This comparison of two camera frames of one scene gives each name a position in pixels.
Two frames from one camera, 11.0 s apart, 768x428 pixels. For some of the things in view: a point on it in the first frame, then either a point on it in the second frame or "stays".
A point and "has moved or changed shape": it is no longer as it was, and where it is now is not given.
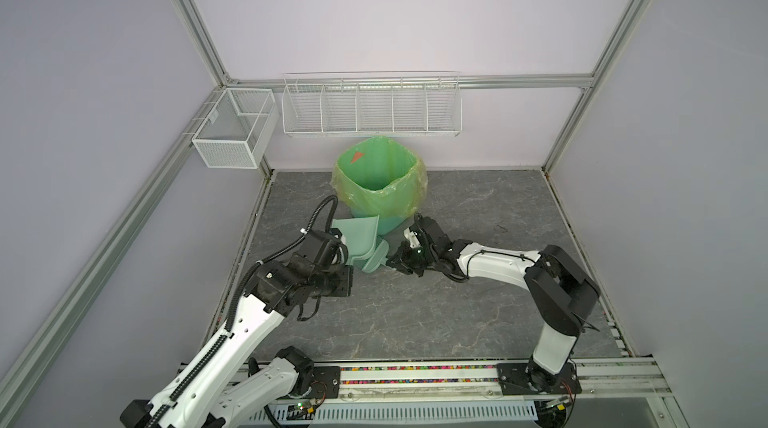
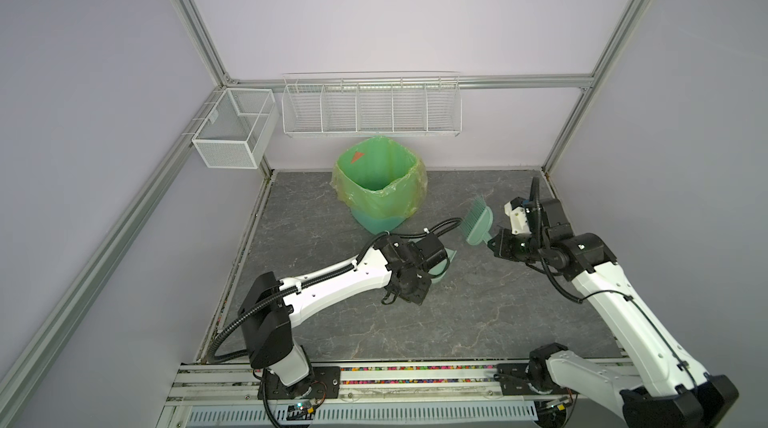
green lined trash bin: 380,177 stays
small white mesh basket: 236,131 stays
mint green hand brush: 378,259 has moved or changed shape
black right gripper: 402,259 -> 501,249
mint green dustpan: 360,236 has moved or changed shape
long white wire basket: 372,104 stays
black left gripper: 344,289 -> 419,296
